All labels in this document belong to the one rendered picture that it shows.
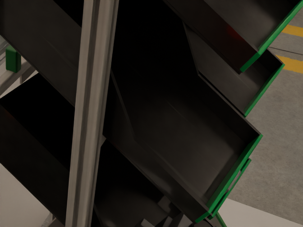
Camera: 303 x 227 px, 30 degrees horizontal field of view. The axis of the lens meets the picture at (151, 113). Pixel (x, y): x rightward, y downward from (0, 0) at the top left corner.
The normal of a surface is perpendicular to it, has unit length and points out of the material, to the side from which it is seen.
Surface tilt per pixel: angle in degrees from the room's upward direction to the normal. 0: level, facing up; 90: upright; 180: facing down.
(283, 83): 0
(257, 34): 25
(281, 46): 0
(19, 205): 0
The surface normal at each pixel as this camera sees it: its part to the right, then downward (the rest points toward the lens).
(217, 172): 0.50, -0.53
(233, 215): 0.15, -0.77
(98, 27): -0.33, 0.54
